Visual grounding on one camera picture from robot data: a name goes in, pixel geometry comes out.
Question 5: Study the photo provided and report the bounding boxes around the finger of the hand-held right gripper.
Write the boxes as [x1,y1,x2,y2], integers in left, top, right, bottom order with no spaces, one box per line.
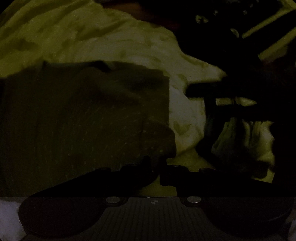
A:
[196,97,217,163]
[187,82,234,98]

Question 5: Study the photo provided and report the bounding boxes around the dark dotted pants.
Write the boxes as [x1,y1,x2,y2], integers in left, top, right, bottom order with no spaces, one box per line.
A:
[0,60,177,197]

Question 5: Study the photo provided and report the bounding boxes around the leaf print blanket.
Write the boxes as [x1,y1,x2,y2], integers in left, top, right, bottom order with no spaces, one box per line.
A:
[0,0,275,197]

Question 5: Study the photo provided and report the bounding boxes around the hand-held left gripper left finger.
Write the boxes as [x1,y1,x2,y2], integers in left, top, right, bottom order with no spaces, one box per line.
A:
[30,155,160,205]

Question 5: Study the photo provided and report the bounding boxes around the light slatted frame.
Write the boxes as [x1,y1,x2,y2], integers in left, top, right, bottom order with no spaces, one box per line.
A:
[242,0,296,61]

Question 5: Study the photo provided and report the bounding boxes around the light cloth with dark trim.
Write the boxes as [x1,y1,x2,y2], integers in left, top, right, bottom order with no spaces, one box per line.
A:
[211,117,276,179]

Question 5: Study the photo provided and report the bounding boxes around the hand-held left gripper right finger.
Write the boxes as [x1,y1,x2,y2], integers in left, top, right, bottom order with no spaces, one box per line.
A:
[159,160,278,205]

